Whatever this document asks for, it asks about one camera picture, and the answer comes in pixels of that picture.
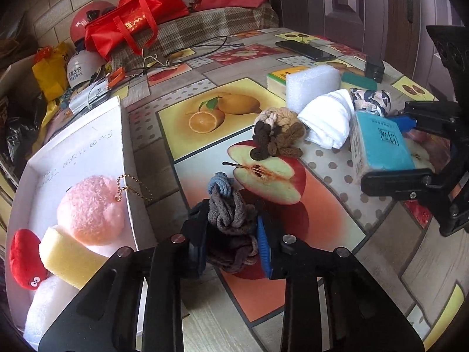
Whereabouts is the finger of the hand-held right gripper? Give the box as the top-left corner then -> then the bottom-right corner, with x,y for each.
361,168 -> 456,207
392,101 -> 461,138

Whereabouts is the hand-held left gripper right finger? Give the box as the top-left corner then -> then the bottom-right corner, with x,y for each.
254,200 -> 426,352

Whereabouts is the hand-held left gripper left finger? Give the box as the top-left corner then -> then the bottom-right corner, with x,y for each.
38,199 -> 213,352

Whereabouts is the teal tissue pack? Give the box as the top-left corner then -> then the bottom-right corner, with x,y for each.
350,111 -> 426,185

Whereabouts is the grey knotted hair ties bundle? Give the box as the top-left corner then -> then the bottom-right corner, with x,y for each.
206,172 -> 260,275

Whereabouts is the white cardboard box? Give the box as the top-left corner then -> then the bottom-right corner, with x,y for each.
5,95 -> 159,351

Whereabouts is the patterned grey white cloth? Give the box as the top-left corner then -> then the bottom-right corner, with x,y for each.
348,87 -> 392,117

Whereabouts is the small black box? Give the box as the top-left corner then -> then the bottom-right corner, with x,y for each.
364,58 -> 385,83

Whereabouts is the dark green sponge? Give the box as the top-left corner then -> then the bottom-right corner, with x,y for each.
340,71 -> 378,92

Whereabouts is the fruit printed tablecloth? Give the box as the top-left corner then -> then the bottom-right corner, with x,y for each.
47,27 -> 469,352

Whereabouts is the white folded towel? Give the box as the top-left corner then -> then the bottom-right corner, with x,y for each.
297,88 -> 356,150

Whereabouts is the white foam block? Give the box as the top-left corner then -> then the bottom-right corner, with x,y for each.
285,63 -> 342,114

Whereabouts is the black smartphone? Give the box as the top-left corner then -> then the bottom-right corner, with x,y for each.
275,40 -> 337,62

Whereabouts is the brown wooden door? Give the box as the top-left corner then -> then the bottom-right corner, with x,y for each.
253,0 -> 460,94

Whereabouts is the yellow green sponge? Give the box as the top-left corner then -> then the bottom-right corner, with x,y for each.
266,66 -> 311,101

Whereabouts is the white foam piece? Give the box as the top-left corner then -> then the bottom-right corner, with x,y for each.
23,274 -> 82,351

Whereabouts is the red plush toy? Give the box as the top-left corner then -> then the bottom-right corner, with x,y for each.
9,228 -> 50,291

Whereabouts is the black plastic bag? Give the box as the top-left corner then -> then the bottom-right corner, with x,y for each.
4,95 -> 46,162

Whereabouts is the plaid sofa cover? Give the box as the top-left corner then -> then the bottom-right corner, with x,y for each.
110,2 -> 280,75

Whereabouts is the white helmet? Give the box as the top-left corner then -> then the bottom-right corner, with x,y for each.
66,49 -> 108,89

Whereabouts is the yellow plastic bag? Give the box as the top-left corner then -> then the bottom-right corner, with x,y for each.
32,42 -> 73,104

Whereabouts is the red tote bag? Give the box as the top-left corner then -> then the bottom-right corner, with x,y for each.
84,0 -> 190,62

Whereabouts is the red helmet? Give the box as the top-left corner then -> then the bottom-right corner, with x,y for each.
69,0 -> 127,45

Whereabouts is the brown knotted hair ties bundle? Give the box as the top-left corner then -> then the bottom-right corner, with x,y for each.
250,107 -> 307,162

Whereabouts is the pink plush ball keychain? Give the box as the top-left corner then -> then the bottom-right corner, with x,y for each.
57,174 -> 154,246

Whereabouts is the orange handled tool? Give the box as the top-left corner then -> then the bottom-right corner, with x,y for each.
107,67 -> 127,84

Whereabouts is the white wire hanger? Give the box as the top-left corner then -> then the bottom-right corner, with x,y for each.
126,46 -> 184,79

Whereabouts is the black cable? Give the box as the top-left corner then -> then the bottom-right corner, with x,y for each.
126,36 -> 245,81

